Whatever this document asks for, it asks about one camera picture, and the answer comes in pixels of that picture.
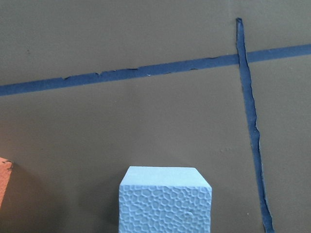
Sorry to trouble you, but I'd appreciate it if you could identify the light blue block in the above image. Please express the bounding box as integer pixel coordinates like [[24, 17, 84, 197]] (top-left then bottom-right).
[[119, 166, 212, 233]]

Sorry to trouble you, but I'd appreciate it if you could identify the orange foam block left side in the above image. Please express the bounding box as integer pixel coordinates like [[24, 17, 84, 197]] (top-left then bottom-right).
[[0, 157, 14, 206]]

